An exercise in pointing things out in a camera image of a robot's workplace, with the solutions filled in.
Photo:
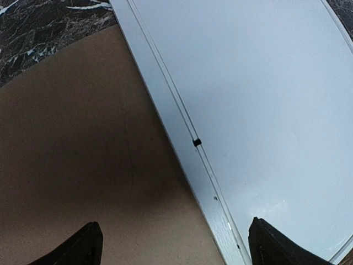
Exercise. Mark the white picture frame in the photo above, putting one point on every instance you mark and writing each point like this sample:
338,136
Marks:
165,110

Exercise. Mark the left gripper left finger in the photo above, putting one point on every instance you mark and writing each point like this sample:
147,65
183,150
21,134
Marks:
83,247

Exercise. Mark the brown cardboard backing board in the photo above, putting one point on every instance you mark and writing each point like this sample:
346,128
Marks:
81,141

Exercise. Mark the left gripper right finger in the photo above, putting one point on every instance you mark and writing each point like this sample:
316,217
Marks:
269,246

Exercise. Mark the landscape photo print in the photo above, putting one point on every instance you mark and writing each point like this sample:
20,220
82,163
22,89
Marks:
262,110

